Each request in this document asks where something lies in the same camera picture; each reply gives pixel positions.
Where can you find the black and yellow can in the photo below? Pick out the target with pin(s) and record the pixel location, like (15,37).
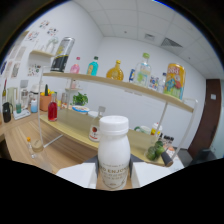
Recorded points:
(61,55)

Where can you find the green potted plant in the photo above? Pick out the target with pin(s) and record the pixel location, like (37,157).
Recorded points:
(80,99)

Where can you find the teal liquid bottle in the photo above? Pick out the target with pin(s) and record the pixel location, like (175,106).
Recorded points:
(92,68)

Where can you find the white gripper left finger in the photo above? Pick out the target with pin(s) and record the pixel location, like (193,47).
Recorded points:
(80,173)

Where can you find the green-capped clear bottle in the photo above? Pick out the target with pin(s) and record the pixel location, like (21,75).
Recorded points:
(142,73)

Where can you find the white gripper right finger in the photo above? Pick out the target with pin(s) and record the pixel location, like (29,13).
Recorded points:
(148,171)

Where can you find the white kitchen scale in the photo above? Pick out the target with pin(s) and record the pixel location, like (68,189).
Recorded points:
(22,115)

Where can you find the yellow snack bag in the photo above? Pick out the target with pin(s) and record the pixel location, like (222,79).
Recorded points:
(174,81)

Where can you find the blue rimmed plate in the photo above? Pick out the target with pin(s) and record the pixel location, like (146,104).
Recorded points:
(80,109)

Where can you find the light blue cup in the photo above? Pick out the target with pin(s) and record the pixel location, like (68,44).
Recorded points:
(33,106)

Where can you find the round yellow liquid bottle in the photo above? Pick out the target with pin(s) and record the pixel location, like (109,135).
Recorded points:
(115,72)

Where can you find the red liquid glass bottle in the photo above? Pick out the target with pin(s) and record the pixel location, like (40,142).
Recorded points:
(52,111)

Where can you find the jar of limes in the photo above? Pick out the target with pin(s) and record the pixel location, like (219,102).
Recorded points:
(155,151)

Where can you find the brown door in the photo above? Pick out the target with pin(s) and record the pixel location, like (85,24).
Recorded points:
(206,116)

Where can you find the white milk bottle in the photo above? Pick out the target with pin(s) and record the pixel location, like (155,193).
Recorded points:
(114,153)

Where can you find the small clear bottle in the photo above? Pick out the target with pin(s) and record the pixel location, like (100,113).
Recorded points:
(162,84)

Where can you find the two-tier wooden shelf rack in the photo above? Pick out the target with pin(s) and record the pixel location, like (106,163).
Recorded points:
(76,125)

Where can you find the wooden wall shelf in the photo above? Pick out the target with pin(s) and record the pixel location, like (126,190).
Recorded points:
(41,53)

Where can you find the green cup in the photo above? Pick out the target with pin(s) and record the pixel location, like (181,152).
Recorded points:
(18,108)

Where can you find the pink liquid bottle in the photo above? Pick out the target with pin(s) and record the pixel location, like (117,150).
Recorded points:
(75,67)

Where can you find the black chair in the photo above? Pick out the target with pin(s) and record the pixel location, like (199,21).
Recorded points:
(203,156)

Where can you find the clear bottle with red label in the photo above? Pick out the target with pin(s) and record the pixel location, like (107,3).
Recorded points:
(95,131)

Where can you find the black kettle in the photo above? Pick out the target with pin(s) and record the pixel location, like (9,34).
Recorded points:
(7,113)

